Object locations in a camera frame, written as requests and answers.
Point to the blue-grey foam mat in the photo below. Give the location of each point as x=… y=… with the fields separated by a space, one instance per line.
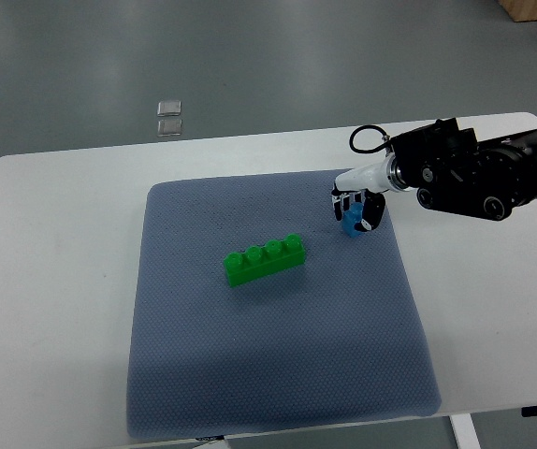
x=335 y=340

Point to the upper metal floor plate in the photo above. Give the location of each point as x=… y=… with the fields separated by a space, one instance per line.
x=170 y=107

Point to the white table leg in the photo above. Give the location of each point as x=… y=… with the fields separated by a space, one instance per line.
x=464 y=431

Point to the small blue block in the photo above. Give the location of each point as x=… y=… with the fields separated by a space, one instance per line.
x=350 y=218

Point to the wooden box corner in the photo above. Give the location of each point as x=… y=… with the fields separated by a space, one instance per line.
x=520 y=10

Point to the long green block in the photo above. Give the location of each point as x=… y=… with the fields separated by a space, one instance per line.
x=259 y=261

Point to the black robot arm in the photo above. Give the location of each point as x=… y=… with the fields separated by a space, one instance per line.
x=452 y=171

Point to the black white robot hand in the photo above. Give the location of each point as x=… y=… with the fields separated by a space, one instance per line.
x=365 y=185

